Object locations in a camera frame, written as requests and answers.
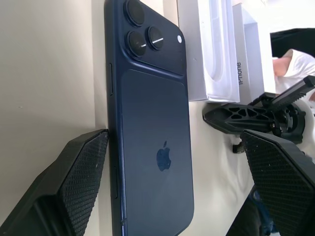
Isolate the dark blue smartphone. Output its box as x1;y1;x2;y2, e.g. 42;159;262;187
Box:
103;0;195;236

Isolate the person in white shirt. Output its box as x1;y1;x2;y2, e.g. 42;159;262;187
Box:
272;48;315;93

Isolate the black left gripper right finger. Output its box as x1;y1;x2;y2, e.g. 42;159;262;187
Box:
226;129;315;236

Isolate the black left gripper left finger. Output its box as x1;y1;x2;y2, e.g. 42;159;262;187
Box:
0;129;109;236

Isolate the white phone box base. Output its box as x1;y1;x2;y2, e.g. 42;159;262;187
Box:
177;0;241;103

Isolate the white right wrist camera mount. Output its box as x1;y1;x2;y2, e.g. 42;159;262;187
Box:
294;93;315;158

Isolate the white phone box lid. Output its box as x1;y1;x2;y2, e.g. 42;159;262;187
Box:
232;4;265;104

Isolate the black seat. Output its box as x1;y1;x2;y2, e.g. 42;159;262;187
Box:
270;28;315;59

